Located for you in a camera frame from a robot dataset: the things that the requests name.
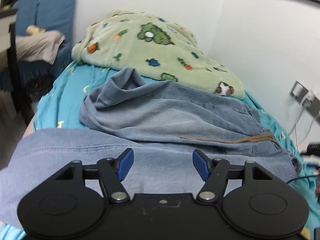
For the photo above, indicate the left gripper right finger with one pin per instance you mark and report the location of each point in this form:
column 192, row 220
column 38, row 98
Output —
column 217, row 172

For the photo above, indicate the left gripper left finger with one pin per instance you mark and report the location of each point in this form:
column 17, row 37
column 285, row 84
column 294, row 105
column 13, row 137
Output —
column 109, row 171

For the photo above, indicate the blue denim jeans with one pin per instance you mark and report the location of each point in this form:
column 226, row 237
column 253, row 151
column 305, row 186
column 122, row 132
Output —
column 163, row 122

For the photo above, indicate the green cartoon fleece blanket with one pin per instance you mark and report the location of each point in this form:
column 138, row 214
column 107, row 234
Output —
column 158, row 49

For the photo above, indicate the beige cloth pile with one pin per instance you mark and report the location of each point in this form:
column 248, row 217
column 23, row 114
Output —
column 39, row 47

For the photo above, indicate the dark wooden furniture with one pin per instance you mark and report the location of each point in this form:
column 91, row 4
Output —
column 19, row 97

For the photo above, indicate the blue quilted cushion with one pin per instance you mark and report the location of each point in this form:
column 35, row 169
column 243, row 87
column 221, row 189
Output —
column 50, row 15

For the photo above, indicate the grey wall power strip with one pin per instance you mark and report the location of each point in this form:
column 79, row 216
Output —
column 307, row 99

